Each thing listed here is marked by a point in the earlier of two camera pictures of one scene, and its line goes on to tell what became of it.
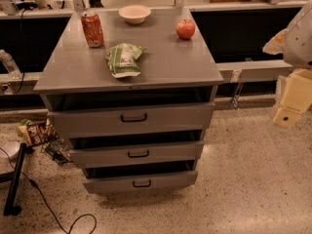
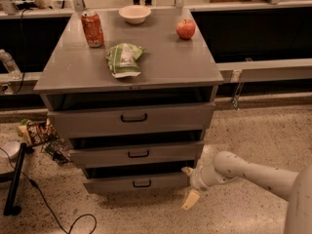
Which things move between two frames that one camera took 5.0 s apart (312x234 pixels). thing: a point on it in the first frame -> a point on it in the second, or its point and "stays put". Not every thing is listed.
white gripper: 299,39 -> 199,176
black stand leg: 13,176 stays put
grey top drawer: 134,119 stays put
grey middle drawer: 99,157 stays put
